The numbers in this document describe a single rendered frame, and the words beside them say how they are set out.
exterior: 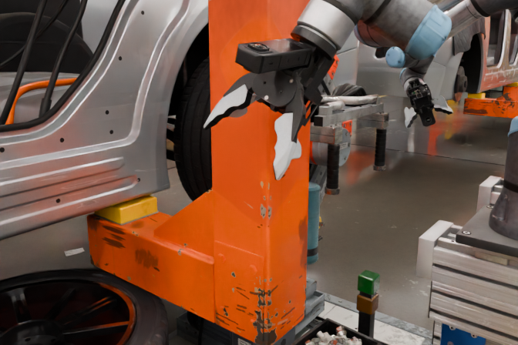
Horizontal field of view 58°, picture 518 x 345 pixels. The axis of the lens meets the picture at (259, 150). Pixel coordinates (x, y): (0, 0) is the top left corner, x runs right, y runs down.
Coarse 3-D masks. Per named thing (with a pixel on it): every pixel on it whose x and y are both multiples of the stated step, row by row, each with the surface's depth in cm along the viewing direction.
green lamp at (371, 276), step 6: (366, 270) 109; (360, 276) 106; (366, 276) 106; (372, 276) 106; (378, 276) 106; (360, 282) 106; (366, 282) 105; (372, 282) 104; (378, 282) 107; (360, 288) 107; (366, 288) 106; (372, 288) 105; (378, 288) 107; (372, 294) 105
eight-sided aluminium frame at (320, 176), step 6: (324, 78) 166; (330, 78) 169; (324, 84) 168; (330, 84) 170; (318, 90) 173; (324, 90) 176; (330, 90) 170; (342, 108) 179; (318, 168) 181; (324, 168) 183; (318, 174) 181; (324, 174) 178; (312, 180) 179; (318, 180) 181; (324, 180) 177; (324, 186) 177; (324, 192) 177
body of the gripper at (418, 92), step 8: (416, 80) 167; (408, 88) 170; (416, 88) 164; (424, 88) 161; (408, 96) 171; (416, 96) 161; (424, 96) 160; (416, 104) 161; (424, 104) 162; (432, 104) 162
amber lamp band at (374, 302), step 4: (360, 296) 107; (364, 296) 107; (376, 296) 107; (360, 300) 107; (364, 300) 106; (368, 300) 106; (372, 300) 106; (376, 300) 107; (356, 304) 108; (360, 304) 107; (364, 304) 107; (368, 304) 106; (372, 304) 106; (376, 304) 108; (356, 308) 108; (360, 308) 107; (364, 308) 107; (368, 308) 106; (372, 308) 106; (376, 308) 108; (364, 312) 107; (368, 312) 106; (372, 312) 106
